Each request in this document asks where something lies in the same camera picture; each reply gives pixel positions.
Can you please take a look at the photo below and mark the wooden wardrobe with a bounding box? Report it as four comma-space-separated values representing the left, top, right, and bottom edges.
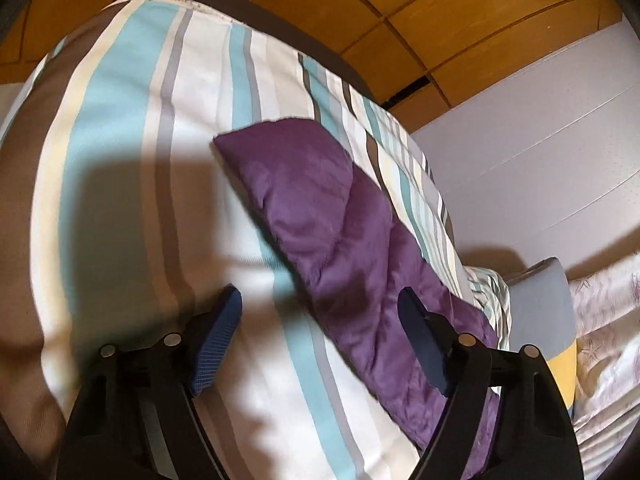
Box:
0, 0, 625, 126

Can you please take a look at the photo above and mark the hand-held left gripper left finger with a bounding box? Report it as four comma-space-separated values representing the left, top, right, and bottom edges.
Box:
56, 284, 244, 480

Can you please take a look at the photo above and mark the grey yellow blue headboard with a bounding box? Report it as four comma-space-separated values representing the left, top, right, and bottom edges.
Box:
502, 257, 581, 411

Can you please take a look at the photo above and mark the striped pillow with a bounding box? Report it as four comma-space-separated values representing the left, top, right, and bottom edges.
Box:
464, 266, 512, 353

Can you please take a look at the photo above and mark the striped duvet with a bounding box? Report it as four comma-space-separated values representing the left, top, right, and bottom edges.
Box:
0, 0, 511, 480

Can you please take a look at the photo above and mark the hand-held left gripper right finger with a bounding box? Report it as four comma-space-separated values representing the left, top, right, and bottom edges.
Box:
396, 287, 586, 480

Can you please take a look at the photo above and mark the purple quilted jacket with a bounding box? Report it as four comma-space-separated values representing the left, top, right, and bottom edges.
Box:
212, 119, 503, 480

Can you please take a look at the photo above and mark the floral patterned curtain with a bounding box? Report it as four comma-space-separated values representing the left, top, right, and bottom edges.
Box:
567, 255, 640, 480

